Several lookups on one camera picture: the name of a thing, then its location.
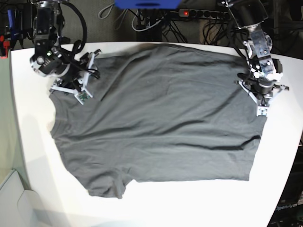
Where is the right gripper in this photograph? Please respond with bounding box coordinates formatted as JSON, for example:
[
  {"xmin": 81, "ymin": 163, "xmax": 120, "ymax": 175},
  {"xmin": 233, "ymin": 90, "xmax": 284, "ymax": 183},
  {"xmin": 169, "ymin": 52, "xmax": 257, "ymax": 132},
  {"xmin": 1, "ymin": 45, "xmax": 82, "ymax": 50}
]
[{"xmin": 50, "ymin": 49, "xmax": 101, "ymax": 97}]

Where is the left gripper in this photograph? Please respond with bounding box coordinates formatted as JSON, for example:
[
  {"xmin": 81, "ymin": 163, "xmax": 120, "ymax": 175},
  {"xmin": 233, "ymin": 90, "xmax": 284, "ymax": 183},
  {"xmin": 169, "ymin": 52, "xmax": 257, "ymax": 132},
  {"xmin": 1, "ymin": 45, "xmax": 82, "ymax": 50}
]
[{"xmin": 234, "ymin": 80, "xmax": 289, "ymax": 109}]

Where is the dark grey t-shirt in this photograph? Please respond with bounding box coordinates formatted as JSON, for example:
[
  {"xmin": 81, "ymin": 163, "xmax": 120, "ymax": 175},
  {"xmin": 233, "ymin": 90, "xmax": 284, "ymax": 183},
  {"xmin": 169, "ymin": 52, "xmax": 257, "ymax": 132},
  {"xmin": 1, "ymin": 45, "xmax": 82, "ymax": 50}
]
[{"xmin": 50, "ymin": 44, "xmax": 267, "ymax": 199}]

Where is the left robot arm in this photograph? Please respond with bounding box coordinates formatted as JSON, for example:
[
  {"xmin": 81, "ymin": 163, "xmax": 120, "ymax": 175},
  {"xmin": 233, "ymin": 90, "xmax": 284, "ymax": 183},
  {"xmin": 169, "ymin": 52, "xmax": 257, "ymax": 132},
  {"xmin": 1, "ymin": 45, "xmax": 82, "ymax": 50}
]
[{"xmin": 222, "ymin": 0, "xmax": 289, "ymax": 116}]

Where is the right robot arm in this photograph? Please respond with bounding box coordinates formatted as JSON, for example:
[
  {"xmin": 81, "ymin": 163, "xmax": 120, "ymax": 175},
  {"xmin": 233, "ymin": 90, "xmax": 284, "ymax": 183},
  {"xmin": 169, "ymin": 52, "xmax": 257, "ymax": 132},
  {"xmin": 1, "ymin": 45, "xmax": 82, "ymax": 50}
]
[{"xmin": 30, "ymin": 0, "xmax": 101, "ymax": 104}]

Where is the red clamp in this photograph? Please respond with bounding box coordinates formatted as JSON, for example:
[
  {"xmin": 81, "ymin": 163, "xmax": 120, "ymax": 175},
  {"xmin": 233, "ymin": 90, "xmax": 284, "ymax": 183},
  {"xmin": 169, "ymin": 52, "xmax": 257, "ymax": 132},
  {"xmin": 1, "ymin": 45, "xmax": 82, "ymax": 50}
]
[{"xmin": 0, "ymin": 35, "xmax": 10, "ymax": 59}]

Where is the blue box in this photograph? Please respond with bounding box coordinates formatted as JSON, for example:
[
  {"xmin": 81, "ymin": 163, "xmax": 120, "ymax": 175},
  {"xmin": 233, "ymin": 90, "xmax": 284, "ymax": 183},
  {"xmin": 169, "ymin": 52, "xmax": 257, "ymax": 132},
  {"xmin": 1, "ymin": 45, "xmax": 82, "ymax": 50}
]
[{"xmin": 115, "ymin": 0, "xmax": 181, "ymax": 9}]

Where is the black power strip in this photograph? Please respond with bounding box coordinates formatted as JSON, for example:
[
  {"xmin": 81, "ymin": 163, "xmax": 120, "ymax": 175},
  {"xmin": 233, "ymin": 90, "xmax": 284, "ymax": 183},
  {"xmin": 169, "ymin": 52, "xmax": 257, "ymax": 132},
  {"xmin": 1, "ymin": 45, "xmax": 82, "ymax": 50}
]
[{"xmin": 178, "ymin": 9, "xmax": 231, "ymax": 20}]

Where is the white side table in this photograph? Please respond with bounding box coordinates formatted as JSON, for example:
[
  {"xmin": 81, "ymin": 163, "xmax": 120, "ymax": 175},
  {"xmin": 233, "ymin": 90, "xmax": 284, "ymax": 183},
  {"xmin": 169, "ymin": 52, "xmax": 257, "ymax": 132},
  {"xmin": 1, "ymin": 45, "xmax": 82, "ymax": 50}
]
[{"xmin": 0, "ymin": 170, "xmax": 52, "ymax": 227}]

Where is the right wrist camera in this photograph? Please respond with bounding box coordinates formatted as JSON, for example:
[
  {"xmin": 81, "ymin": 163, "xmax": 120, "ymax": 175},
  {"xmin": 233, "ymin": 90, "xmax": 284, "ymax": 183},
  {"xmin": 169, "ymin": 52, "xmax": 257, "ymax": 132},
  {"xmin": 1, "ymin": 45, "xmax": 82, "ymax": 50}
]
[{"xmin": 74, "ymin": 91, "xmax": 91, "ymax": 105}]

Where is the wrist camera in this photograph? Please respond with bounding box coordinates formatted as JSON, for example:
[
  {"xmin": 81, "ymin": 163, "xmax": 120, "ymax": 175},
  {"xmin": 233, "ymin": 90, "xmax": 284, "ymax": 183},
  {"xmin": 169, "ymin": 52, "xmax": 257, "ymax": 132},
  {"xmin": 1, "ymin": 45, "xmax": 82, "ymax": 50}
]
[
  {"xmin": 74, "ymin": 91, "xmax": 91, "ymax": 105},
  {"xmin": 256, "ymin": 106, "xmax": 269, "ymax": 117}
]

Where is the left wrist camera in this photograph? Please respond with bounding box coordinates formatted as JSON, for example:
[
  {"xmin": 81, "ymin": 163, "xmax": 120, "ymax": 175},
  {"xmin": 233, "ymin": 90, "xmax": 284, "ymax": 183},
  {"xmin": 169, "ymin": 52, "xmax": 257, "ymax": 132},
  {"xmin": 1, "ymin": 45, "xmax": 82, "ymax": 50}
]
[{"xmin": 256, "ymin": 106, "xmax": 269, "ymax": 117}]

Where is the white cable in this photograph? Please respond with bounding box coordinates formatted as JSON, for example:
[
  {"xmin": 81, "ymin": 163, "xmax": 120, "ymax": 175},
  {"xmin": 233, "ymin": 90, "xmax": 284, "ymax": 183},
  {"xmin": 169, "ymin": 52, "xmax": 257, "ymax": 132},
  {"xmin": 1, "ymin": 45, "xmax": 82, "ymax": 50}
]
[{"xmin": 131, "ymin": 10, "xmax": 163, "ymax": 32}]

